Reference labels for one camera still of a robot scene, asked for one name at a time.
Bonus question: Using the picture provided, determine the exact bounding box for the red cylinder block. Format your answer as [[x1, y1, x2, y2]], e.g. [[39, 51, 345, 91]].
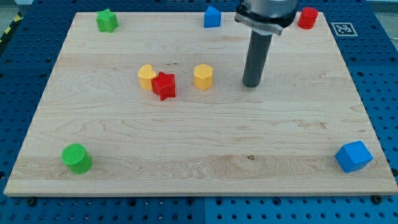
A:
[[298, 7, 318, 29]]

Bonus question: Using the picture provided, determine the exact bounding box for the blue cube block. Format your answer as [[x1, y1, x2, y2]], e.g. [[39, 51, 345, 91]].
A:
[[335, 141, 374, 173]]

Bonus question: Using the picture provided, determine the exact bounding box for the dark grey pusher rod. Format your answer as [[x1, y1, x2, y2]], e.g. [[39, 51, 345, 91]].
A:
[[243, 31, 272, 88]]

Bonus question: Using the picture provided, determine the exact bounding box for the yellow heart block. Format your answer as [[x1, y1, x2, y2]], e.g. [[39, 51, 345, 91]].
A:
[[137, 64, 157, 90]]

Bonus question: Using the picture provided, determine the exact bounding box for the fiducial marker tag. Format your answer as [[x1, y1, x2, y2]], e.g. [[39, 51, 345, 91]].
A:
[[331, 22, 358, 37]]

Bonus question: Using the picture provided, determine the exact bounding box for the black yellow hazard tape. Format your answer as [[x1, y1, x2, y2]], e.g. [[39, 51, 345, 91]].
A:
[[1, 12, 23, 45]]

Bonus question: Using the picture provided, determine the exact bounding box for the green star block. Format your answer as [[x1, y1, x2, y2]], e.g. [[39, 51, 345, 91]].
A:
[[96, 9, 119, 33]]

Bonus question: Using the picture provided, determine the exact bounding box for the wooden board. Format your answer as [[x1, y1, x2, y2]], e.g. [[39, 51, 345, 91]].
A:
[[4, 12, 397, 197]]

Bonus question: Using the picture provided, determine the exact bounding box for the red star block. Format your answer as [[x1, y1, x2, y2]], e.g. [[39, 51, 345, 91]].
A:
[[151, 72, 176, 101]]

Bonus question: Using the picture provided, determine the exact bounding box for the yellow hexagon block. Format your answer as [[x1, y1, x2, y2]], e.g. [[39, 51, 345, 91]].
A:
[[194, 64, 213, 90]]

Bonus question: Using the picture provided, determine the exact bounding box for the blue pentagon block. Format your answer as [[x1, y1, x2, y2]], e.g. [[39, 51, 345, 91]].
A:
[[203, 6, 221, 28]]

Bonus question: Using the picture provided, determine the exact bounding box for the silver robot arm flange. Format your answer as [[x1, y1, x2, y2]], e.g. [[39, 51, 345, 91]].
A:
[[234, 0, 298, 35]]

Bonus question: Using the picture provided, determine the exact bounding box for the green cylinder block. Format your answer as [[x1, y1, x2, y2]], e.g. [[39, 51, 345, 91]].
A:
[[61, 143, 93, 174]]

